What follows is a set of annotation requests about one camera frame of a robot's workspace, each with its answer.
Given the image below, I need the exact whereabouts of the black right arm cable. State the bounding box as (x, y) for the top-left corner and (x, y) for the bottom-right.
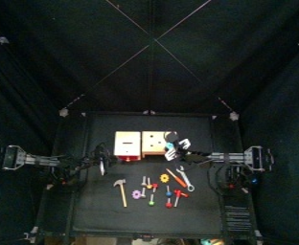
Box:
(207, 163), (243, 196)

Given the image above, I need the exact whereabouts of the wooden box with slot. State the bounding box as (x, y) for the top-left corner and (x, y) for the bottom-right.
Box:
(112, 130), (142, 162)

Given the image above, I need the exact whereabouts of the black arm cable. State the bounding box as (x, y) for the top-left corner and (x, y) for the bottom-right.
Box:
(48, 158), (94, 187)
(207, 163), (243, 196)

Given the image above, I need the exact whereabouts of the white text label sticker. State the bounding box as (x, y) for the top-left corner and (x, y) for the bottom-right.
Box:
(223, 205), (253, 232)

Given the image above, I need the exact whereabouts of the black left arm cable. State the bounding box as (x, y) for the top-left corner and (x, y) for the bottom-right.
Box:
(48, 158), (94, 187)

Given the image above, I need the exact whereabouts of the wooden box with holes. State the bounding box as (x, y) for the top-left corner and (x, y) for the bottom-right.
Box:
(140, 130), (171, 159)

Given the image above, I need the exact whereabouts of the silver toy wrench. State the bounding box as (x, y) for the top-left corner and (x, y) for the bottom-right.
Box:
(175, 165), (196, 193)

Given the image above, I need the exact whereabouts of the orange toy screwdriver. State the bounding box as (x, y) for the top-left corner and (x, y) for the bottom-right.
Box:
(164, 167), (190, 189)

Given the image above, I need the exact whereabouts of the red toy T-piece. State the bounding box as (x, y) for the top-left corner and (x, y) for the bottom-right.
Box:
(172, 189), (191, 208)

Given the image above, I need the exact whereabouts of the toy hammer wooden handle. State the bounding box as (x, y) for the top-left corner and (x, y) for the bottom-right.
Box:
(112, 178), (130, 209)

